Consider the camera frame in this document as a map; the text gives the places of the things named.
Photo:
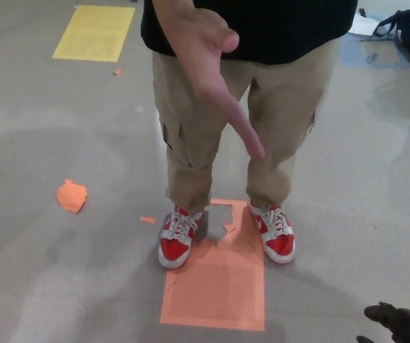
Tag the person's right hand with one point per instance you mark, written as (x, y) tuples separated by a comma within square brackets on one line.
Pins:
[(205, 60)]

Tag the black t-shirt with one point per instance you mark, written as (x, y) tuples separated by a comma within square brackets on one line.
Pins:
[(280, 28)]

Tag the khaki cargo trousers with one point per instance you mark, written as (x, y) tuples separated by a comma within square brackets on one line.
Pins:
[(190, 143)]

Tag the small orange paper scrap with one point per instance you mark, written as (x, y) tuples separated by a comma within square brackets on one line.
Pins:
[(148, 219), (117, 71)]

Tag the yellow paper sheet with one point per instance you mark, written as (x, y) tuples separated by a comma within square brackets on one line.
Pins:
[(92, 34)]

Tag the blue paper sheet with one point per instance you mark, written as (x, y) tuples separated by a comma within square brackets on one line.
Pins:
[(353, 53)]

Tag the red white left sneaker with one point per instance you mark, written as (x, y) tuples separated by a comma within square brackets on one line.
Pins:
[(278, 243)]

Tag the red white sneaker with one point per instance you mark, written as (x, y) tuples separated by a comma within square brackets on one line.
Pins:
[(174, 246), (278, 243)]

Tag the crumpled orange paper piece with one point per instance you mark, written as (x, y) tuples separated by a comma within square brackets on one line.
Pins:
[(70, 196)]

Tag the white paper sheet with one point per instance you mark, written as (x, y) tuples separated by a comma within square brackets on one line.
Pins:
[(362, 23)]

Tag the red white right sneaker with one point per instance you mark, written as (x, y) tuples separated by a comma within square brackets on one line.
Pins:
[(174, 246)]

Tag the torn orange paper sheet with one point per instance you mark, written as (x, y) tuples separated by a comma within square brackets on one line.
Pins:
[(219, 289)]

